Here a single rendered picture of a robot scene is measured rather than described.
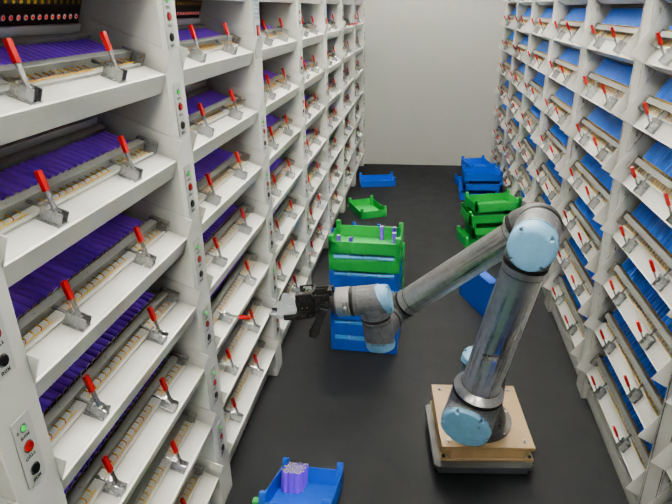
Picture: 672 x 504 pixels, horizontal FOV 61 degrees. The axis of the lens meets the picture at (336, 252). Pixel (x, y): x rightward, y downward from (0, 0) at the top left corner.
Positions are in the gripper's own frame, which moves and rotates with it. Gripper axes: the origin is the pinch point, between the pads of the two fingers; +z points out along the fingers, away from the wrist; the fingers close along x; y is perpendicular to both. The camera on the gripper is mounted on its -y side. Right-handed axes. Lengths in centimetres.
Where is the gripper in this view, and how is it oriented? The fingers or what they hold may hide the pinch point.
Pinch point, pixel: (275, 313)
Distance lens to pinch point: 179.3
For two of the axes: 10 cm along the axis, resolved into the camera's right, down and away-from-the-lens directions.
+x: -1.5, 3.9, -9.1
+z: -9.7, 1.0, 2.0
